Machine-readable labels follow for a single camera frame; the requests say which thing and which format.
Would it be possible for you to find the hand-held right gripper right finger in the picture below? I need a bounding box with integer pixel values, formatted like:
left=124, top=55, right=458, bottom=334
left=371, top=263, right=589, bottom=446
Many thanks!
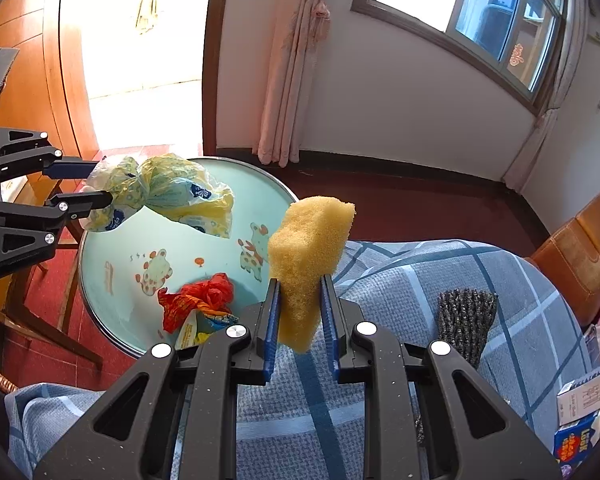
left=320, top=274, right=563, bottom=480

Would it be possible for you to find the blue carton with white cap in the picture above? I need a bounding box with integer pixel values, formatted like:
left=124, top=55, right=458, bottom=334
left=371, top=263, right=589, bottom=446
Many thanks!
left=552, top=417, right=600, bottom=468

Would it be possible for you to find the orange wooden door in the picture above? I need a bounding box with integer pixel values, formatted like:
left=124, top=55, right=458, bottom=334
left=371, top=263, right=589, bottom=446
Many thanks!
left=0, top=0, right=101, bottom=161

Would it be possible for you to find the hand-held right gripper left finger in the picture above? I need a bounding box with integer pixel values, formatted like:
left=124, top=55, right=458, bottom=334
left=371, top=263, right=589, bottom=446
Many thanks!
left=32, top=277, right=281, bottom=480

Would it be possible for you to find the white yellow snack packet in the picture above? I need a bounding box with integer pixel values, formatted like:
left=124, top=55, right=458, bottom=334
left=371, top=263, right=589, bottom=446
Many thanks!
left=175, top=310, right=241, bottom=351

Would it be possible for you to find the red window decoration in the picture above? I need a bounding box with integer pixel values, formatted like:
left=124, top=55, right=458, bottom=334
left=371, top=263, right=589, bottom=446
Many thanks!
left=505, top=42, right=528, bottom=68

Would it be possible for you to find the wooden stool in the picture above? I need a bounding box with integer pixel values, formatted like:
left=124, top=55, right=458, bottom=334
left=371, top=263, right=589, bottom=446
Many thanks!
left=0, top=180, right=106, bottom=371

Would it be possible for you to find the orange leather armchair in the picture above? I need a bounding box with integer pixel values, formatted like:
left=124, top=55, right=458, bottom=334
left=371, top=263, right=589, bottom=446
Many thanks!
left=525, top=191, right=600, bottom=328

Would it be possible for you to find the red plastic bag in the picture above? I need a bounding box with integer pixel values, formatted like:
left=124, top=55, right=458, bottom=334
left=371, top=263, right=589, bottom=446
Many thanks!
left=157, top=272, right=236, bottom=333

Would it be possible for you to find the long pink curtain with tassel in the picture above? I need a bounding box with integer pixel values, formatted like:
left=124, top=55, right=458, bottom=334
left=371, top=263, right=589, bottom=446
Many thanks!
left=252, top=0, right=366, bottom=168

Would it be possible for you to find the white milk carton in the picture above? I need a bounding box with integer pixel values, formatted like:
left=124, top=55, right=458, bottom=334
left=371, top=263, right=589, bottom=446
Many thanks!
left=556, top=355, right=600, bottom=431

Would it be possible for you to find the grey black scrubber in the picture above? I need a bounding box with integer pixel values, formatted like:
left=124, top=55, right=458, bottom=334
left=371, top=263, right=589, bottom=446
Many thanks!
left=436, top=287, right=498, bottom=368

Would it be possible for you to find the green yellow print plastic bag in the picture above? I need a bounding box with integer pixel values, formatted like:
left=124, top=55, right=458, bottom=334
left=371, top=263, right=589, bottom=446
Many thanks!
left=79, top=152, right=235, bottom=239

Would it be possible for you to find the brown wooden door frame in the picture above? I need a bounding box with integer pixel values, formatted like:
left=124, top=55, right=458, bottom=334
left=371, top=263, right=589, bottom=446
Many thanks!
left=201, top=0, right=233, bottom=156

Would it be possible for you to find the yellow sponge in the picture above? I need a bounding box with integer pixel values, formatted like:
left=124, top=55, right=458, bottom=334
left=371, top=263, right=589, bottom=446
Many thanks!
left=267, top=196, right=357, bottom=354

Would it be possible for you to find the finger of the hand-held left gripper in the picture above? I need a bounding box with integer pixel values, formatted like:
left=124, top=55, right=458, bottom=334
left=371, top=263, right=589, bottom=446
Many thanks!
left=0, top=189, right=114, bottom=287
left=0, top=126, right=108, bottom=202

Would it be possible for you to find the narrow pink curtain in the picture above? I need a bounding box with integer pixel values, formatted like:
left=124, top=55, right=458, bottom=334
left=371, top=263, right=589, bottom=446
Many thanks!
left=502, top=0, right=598, bottom=193

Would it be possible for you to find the round light green table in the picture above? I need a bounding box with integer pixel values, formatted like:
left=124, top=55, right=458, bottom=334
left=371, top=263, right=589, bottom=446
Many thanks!
left=77, top=157, right=301, bottom=361

